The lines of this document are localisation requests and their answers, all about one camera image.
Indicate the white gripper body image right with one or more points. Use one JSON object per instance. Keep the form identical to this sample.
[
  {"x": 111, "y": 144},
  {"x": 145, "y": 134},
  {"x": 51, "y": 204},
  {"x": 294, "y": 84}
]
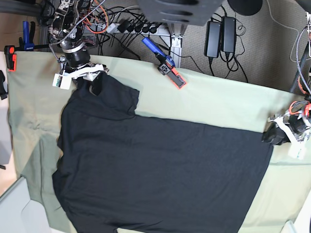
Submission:
[{"x": 296, "y": 124}]

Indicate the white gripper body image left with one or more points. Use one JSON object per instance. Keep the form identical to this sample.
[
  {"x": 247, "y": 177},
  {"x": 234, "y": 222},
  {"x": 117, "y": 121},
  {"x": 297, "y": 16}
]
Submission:
[{"x": 66, "y": 75}]

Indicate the dark navy T-shirt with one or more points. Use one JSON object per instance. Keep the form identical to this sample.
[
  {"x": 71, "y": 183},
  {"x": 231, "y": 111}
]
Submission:
[{"x": 153, "y": 175}]

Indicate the white power strip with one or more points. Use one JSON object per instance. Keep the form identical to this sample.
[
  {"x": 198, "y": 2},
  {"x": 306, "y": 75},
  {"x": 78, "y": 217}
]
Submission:
[{"x": 128, "y": 27}]

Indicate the light green table cloth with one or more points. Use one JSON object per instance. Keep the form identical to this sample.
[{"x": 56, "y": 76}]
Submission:
[{"x": 283, "y": 201}]

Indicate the blue orange clamp left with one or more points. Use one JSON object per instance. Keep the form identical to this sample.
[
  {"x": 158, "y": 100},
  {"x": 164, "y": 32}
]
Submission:
[{"x": 26, "y": 43}]

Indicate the blue orange clamp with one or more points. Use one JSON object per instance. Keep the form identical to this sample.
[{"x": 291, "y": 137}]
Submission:
[
  {"x": 26, "y": 43},
  {"x": 167, "y": 65}
]

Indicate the blue orange clamp centre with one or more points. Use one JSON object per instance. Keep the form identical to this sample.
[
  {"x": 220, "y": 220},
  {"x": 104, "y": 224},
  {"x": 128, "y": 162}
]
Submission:
[{"x": 167, "y": 65}]

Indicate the black power adapter pair left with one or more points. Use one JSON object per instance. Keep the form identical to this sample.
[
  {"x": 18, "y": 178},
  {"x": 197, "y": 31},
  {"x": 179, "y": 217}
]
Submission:
[{"x": 212, "y": 42}]

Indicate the black power adapter pair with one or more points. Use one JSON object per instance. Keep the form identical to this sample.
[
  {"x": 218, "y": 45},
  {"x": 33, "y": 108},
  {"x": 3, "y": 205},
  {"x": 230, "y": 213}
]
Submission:
[
  {"x": 212, "y": 42},
  {"x": 228, "y": 34}
]

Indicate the black power adapter pair right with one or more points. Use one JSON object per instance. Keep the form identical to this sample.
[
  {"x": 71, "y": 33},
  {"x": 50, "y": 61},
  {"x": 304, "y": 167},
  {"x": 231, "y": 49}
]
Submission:
[{"x": 228, "y": 34}]

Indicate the grey plastic bin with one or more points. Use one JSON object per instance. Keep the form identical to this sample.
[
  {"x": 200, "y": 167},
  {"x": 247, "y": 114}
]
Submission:
[{"x": 19, "y": 213}]

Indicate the aluminium frame post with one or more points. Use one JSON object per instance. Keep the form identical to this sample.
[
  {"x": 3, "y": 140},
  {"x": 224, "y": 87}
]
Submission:
[{"x": 172, "y": 35}]

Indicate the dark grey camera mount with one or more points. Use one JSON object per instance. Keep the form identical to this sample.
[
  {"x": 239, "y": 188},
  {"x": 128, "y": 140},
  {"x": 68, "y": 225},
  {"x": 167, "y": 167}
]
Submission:
[{"x": 192, "y": 12}]

